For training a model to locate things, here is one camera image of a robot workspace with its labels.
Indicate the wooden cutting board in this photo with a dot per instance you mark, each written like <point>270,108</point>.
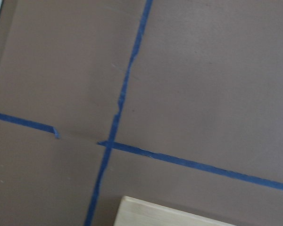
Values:
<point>136,212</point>

